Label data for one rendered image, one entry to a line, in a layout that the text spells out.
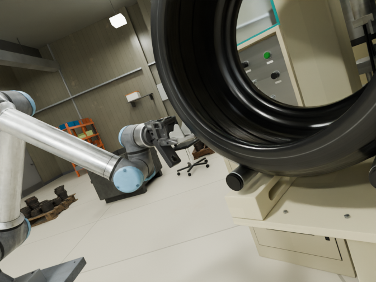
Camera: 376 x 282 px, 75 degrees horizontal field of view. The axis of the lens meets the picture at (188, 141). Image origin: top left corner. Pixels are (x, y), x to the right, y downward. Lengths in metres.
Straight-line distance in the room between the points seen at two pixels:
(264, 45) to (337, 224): 0.92
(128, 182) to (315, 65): 0.67
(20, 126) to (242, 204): 0.75
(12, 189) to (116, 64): 10.32
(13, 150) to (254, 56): 1.14
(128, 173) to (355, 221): 0.61
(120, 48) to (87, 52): 1.46
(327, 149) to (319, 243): 1.13
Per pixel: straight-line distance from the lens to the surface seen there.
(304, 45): 0.82
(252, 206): 0.59
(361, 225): 0.54
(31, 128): 0.97
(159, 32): 0.58
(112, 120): 11.49
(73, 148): 0.91
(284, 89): 1.28
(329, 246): 1.54
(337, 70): 0.80
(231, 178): 0.58
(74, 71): 12.13
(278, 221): 0.59
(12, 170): 1.25
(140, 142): 0.90
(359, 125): 0.43
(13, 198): 1.31
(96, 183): 4.35
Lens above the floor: 1.11
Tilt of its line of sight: 9 degrees down
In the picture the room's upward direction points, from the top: 21 degrees counter-clockwise
